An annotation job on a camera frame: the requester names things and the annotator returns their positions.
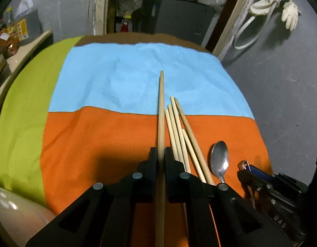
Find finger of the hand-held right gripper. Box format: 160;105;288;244
237;171;274;199
251;165;287;184

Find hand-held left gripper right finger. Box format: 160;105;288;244
164;147;294;247

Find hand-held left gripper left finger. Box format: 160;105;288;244
26;147;159;247

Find shiny metal utensil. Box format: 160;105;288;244
238;160;257;209

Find wooden chopstick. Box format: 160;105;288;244
170;96;192;173
167;104;185;166
173;98;215;185
182;129;206;184
164;109;179;161
155;70;165;247

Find metal spoon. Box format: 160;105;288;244
210;141;230;185

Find pale utensil holder cup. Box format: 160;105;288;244
0;186;56;247

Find colour-block cloth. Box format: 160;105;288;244
0;34;275;247

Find red bottle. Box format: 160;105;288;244
121;18;132;33

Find dark grey cabinet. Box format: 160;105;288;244
143;0;216;47

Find yellow container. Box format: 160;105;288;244
107;6;117;33

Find white gloves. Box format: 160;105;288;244
249;0;302;31

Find brown sauce jar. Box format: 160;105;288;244
5;40;20;57

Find grey box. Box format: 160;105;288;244
18;9;42;42

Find white plastic bottle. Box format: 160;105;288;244
15;0;34;16

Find clear bottle yellow cap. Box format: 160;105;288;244
4;7;14;29

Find white hose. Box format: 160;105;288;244
234;5;280;50

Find wooden door frame post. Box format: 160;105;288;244
212;0;258;61

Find cream door frame post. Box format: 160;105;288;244
93;0;109;35

